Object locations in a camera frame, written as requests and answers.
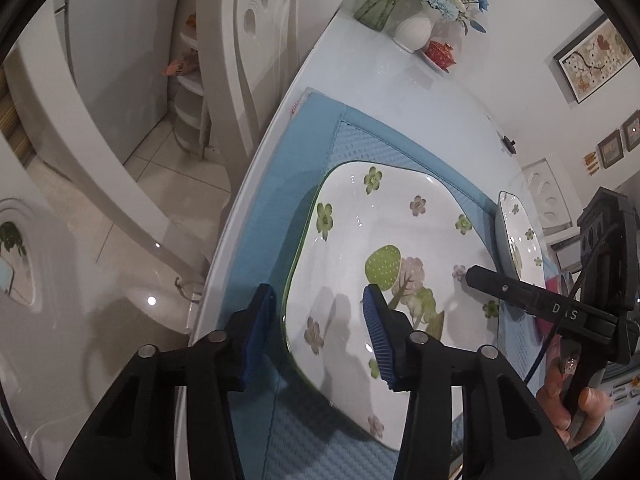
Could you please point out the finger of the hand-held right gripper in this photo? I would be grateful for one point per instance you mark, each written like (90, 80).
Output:
(500, 287)

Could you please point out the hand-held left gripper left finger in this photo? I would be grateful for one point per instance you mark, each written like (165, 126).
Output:
(257, 330)

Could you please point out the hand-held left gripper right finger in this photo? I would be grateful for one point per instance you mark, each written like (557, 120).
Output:
(377, 340)

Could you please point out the small floral plate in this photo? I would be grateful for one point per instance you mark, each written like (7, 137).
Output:
(517, 232)

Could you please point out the large floral plate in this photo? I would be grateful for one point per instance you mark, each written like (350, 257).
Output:
(350, 240)

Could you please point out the person's right forearm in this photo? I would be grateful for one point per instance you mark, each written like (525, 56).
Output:
(600, 452)

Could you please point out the person's right hand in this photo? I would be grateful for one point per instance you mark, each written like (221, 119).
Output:
(552, 395)

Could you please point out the orange hanging ornament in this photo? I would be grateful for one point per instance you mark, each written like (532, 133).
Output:
(590, 164)

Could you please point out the small framed picture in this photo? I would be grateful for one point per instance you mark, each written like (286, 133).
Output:
(632, 132)
(610, 150)

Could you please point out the white chair with cutouts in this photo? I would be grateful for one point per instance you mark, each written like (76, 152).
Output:
(542, 180)
(270, 60)

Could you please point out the black round lid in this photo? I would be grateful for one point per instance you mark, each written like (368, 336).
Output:
(509, 144)

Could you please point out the blue table mat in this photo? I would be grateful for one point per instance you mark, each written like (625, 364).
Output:
(305, 135)

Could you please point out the large framed floral picture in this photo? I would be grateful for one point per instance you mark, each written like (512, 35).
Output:
(592, 60)

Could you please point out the red patterned lidded pot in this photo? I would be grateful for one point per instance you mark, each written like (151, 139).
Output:
(442, 52)

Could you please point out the white corner shelf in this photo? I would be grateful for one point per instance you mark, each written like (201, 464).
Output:
(192, 82)

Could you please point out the white vase with blue flowers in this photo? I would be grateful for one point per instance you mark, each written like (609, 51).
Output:
(412, 30)

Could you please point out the orange plush toy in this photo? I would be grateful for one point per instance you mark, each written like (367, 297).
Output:
(173, 68)

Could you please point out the white cabinet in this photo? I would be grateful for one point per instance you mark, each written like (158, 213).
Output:
(115, 60)

